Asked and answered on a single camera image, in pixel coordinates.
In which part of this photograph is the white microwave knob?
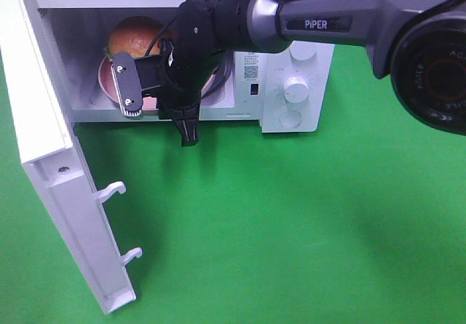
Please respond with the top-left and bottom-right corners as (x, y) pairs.
(283, 76), (309, 103)

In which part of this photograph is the white microwave door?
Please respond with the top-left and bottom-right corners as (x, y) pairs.
(1, 0), (142, 313)

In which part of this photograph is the white warning label sticker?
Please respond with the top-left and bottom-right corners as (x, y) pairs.
(234, 52), (260, 82)

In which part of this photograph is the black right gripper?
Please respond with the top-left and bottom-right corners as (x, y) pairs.
(157, 39), (202, 146)

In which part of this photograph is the round white door release button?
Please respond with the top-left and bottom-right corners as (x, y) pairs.
(280, 111), (301, 128)

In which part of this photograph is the pink round plate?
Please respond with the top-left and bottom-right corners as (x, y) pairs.
(98, 57), (219, 115)

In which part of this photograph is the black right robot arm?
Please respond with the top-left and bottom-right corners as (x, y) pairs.
(161, 0), (465, 146)

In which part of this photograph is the white microwave oven body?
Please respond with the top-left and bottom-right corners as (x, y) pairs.
(35, 0), (333, 133)

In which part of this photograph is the glass microwave turntable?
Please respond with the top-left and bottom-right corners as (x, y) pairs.
(201, 52), (234, 99)

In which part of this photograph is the toy hamburger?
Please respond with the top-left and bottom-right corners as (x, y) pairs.
(104, 16), (163, 60)

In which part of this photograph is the green table cloth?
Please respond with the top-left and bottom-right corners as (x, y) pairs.
(1, 46), (465, 323)

